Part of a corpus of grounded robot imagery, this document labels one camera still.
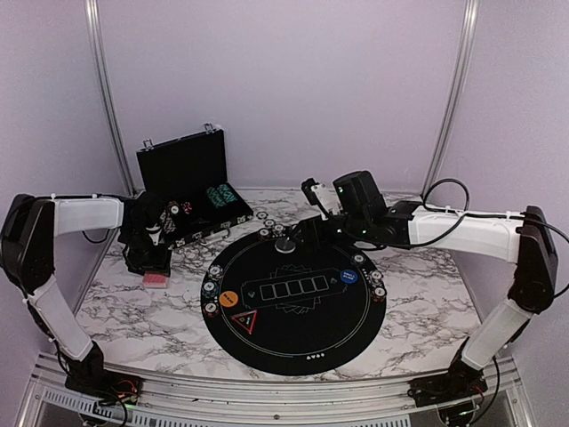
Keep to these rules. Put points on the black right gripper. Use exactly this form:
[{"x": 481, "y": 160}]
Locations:
[{"x": 312, "y": 231}]

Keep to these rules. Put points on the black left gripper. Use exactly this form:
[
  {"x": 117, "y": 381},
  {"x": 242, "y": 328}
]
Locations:
[{"x": 159, "y": 263}]

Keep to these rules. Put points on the red playing card deck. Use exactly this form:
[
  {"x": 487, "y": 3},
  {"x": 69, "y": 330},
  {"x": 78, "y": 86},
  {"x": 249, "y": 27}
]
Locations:
[{"x": 153, "y": 280}]

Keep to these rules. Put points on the clear acrylic dealer button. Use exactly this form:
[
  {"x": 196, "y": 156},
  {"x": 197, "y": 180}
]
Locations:
[{"x": 285, "y": 245}]

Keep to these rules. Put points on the blue small blind button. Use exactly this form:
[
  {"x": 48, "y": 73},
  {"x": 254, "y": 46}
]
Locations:
[{"x": 349, "y": 277}]

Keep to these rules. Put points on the green 50 chip stack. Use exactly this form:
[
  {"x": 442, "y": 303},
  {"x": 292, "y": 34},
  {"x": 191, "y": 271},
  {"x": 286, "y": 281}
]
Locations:
[{"x": 209, "y": 290}]

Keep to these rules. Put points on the orange big blind button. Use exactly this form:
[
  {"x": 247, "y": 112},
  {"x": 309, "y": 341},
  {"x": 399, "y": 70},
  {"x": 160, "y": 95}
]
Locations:
[{"x": 228, "y": 299}]

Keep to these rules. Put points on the red triangular all-in marker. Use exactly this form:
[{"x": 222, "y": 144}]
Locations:
[{"x": 246, "y": 320}]

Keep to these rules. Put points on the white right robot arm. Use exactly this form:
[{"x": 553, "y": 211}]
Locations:
[{"x": 435, "y": 300}]

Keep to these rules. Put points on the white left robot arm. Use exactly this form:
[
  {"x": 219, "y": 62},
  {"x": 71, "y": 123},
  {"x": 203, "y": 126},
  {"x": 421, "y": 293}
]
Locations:
[{"x": 29, "y": 254}]

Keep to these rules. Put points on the brown 100 chip stack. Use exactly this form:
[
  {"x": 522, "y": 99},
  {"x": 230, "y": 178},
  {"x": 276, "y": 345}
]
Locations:
[{"x": 173, "y": 208}]

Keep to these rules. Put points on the round black poker mat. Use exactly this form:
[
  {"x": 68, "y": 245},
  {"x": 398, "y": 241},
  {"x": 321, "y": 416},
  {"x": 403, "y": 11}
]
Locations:
[{"x": 308, "y": 321}]

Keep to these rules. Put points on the black poker chip case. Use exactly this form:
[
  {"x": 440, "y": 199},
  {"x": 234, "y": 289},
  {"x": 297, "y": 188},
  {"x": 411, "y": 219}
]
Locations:
[{"x": 181, "y": 170}]

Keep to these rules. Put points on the green chip row left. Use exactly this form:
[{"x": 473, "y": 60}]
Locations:
[{"x": 215, "y": 197}]

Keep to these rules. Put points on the green chip row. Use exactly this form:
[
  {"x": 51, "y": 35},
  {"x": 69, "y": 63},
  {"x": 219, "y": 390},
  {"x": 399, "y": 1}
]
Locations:
[
  {"x": 227, "y": 193},
  {"x": 215, "y": 197}
]

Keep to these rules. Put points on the green chip row right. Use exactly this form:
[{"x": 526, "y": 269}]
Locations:
[{"x": 227, "y": 193}]

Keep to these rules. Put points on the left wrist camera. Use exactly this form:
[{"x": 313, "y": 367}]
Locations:
[{"x": 141, "y": 226}]

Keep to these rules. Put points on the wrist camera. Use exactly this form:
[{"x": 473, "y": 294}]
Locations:
[
  {"x": 141, "y": 226},
  {"x": 355, "y": 193}
]

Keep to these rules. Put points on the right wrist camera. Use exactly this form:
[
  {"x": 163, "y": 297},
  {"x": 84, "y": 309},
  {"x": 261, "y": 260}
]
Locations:
[{"x": 355, "y": 193}]

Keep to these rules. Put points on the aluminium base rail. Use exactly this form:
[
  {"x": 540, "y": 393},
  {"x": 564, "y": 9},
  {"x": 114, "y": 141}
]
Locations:
[{"x": 181, "y": 400}]

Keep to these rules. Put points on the left aluminium frame post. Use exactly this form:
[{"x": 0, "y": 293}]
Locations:
[{"x": 98, "y": 53}]

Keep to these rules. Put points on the aluminium frame post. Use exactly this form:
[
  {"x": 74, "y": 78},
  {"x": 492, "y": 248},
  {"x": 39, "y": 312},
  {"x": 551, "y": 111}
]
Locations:
[
  {"x": 459, "y": 77},
  {"x": 98, "y": 53}
]

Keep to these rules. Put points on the right aluminium frame post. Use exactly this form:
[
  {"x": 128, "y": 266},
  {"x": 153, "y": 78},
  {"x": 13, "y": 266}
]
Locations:
[{"x": 459, "y": 77}]

